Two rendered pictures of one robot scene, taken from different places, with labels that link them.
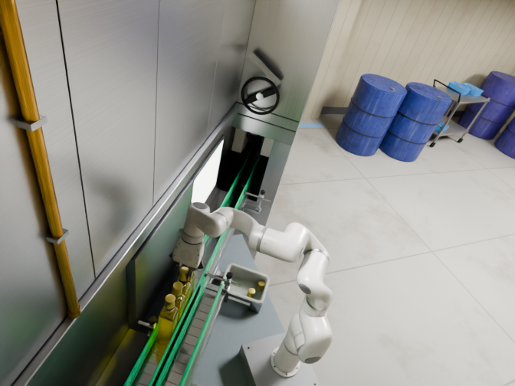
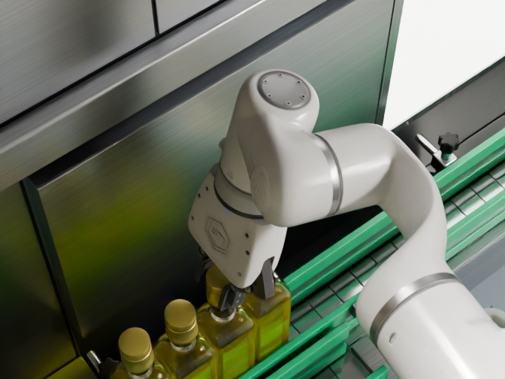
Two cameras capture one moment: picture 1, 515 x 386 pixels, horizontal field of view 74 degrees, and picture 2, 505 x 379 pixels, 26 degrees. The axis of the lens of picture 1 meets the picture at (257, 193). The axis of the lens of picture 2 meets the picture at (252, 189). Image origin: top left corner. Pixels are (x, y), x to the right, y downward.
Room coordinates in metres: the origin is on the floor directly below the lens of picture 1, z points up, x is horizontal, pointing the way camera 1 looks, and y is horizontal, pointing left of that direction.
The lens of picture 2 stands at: (0.42, -0.26, 2.22)
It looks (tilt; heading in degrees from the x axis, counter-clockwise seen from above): 57 degrees down; 48
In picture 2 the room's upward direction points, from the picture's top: straight up
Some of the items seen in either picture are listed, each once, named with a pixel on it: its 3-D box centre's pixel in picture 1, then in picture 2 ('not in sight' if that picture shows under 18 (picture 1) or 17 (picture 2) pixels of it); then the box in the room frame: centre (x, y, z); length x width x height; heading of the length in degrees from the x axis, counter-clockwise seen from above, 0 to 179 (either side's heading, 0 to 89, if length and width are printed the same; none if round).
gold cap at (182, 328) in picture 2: (177, 289); (180, 321); (0.71, 0.18, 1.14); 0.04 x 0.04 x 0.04
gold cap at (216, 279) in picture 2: (183, 273); (222, 285); (0.77, 0.18, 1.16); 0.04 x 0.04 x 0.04
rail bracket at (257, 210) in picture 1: (255, 203); not in sight; (1.58, 0.00, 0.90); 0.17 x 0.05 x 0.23; 86
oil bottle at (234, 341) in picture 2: (180, 299); (225, 349); (0.77, 0.18, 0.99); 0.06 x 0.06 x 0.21; 85
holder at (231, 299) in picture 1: (238, 286); not in sight; (1.05, -0.04, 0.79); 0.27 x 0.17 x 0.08; 86
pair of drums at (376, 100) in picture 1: (391, 119); not in sight; (4.61, -1.50, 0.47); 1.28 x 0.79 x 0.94; 120
